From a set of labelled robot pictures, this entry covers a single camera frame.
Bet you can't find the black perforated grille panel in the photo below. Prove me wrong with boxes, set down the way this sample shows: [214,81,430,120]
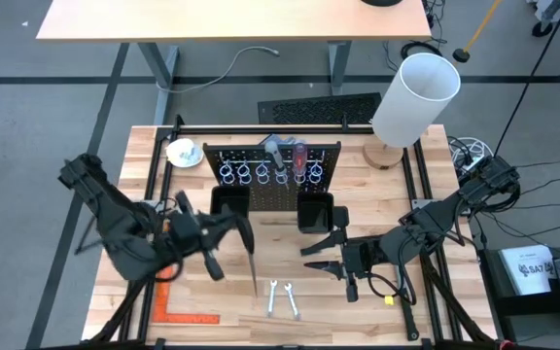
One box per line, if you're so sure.
[257,91,383,125]

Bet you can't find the black plastic pegboard bin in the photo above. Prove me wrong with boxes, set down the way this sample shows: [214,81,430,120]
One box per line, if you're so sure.
[210,185,252,219]
[297,192,335,235]

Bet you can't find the grey wheeled cart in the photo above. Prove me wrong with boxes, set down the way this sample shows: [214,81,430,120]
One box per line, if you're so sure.
[525,0,560,39]

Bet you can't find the white shade wooden base lamp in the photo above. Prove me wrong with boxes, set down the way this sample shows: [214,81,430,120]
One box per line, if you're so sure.
[361,52,462,171]

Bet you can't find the black cable with yellow plug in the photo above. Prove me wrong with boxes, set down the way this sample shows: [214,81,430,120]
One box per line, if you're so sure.
[367,269,418,308]

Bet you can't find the yellow hanging cord black stopper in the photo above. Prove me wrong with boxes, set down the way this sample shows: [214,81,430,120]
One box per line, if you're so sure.
[452,0,505,64]

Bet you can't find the blue grey work gloves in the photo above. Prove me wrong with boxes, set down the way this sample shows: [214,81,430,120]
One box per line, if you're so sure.
[259,134,305,146]

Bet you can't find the clear red handle screwdriver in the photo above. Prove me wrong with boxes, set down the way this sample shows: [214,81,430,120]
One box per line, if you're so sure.
[293,143,309,187]

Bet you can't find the black metal pegboard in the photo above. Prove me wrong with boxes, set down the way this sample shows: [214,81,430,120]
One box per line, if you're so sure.
[201,140,343,213]

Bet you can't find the thin black pole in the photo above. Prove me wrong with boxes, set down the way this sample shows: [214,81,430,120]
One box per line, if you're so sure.
[494,0,560,158]

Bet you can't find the black coiled floor cable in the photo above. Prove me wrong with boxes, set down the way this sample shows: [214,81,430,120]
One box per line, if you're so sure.
[400,40,444,62]

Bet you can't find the grey black handle screwdriver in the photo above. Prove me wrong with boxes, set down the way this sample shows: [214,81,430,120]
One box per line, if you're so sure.
[264,140,292,192]

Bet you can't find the light wooden desk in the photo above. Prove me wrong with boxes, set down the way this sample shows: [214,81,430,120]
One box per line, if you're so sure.
[35,0,433,126]

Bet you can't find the white printed booklet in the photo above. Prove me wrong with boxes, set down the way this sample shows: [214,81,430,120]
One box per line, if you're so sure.
[498,244,556,297]

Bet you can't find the black equipment case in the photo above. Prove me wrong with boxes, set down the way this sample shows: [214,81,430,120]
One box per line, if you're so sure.
[478,244,560,333]

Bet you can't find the orange carpenter square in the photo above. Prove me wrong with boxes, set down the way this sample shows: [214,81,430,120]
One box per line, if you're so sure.
[152,221,222,326]

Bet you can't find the white small dish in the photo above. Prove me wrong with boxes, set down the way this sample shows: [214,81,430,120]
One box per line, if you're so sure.
[165,137,206,169]

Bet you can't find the grey floor cable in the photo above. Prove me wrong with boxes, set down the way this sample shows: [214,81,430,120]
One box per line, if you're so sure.
[156,46,281,94]

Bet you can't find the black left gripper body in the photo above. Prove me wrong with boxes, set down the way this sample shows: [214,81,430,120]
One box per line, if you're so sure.
[164,190,226,284]

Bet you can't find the white power strip with cables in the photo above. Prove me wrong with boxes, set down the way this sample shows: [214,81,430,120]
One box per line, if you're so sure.
[447,136,496,172]

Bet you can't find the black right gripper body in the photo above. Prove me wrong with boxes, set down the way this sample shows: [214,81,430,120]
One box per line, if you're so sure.
[333,205,386,304]

